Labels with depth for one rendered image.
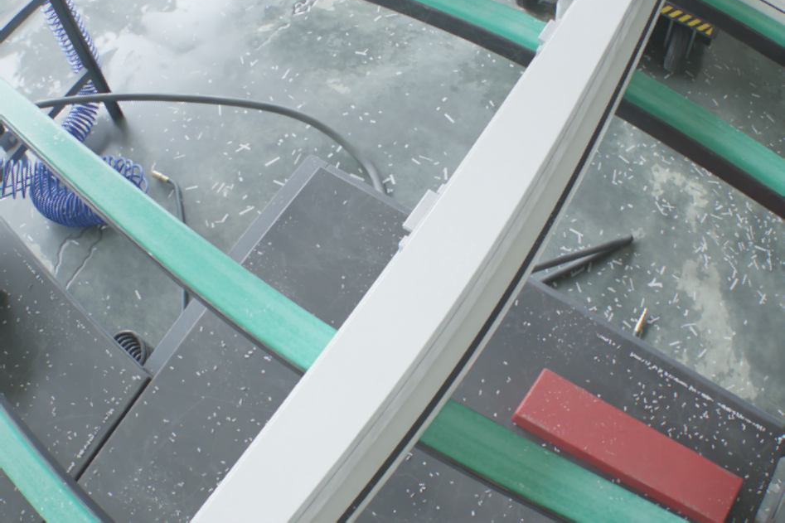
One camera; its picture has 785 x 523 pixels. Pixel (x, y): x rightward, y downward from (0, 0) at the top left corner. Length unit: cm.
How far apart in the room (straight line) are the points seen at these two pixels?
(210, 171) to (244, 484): 133
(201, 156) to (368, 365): 135
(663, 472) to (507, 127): 42
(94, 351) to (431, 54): 125
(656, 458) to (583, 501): 28
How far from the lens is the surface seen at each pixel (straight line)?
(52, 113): 170
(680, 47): 178
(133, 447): 77
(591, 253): 139
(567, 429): 67
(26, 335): 90
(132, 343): 95
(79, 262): 167
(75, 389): 83
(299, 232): 79
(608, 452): 68
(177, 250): 50
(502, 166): 41
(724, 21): 75
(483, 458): 41
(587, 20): 52
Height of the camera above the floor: 127
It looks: 60 degrees down
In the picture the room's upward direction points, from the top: 9 degrees counter-clockwise
